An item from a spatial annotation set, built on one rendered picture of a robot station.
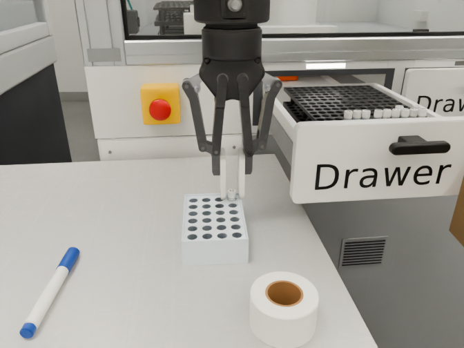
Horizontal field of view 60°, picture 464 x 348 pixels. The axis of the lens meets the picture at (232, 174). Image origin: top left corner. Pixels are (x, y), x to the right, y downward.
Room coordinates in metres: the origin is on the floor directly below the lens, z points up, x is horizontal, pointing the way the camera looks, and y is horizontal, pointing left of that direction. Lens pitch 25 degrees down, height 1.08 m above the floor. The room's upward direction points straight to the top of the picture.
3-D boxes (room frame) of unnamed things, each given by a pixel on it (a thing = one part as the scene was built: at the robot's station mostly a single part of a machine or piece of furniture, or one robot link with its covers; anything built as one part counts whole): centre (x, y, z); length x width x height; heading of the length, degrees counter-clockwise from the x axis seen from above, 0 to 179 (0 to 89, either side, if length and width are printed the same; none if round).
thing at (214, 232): (0.47, 0.03, 0.78); 0.12 x 0.08 x 0.04; 4
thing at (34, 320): (0.36, 0.21, 0.77); 0.14 x 0.02 x 0.02; 0
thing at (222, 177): (0.52, 0.01, 0.84); 0.03 x 0.01 x 0.07; 4
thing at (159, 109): (0.72, 0.13, 0.88); 0.04 x 0.03 x 0.04; 96
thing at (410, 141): (0.46, -0.23, 0.91); 0.07 x 0.04 x 0.01; 96
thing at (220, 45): (0.52, 0.00, 0.99); 0.08 x 0.07 x 0.09; 94
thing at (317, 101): (0.69, -0.20, 0.87); 0.22 x 0.18 x 0.06; 6
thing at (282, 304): (0.32, -0.05, 0.78); 0.07 x 0.07 x 0.04
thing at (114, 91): (1.29, -0.18, 0.87); 1.02 x 0.95 x 0.14; 96
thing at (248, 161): (0.53, -0.03, 0.86); 0.03 x 0.01 x 0.05; 94
